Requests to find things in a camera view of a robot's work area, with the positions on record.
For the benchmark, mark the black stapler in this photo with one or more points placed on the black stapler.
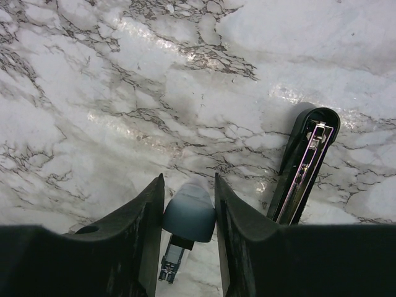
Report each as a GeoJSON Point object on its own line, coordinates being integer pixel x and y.
{"type": "Point", "coordinates": [314, 131]}

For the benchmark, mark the light blue stapler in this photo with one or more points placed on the light blue stapler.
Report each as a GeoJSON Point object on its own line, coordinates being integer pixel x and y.
{"type": "Point", "coordinates": [189, 217]}

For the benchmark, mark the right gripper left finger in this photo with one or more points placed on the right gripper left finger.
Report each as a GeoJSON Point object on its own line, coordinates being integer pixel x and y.
{"type": "Point", "coordinates": [117, 255]}

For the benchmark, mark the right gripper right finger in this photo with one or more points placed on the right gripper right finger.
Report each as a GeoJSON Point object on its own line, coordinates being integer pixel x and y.
{"type": "Point", "coordinates": [259, 257]}

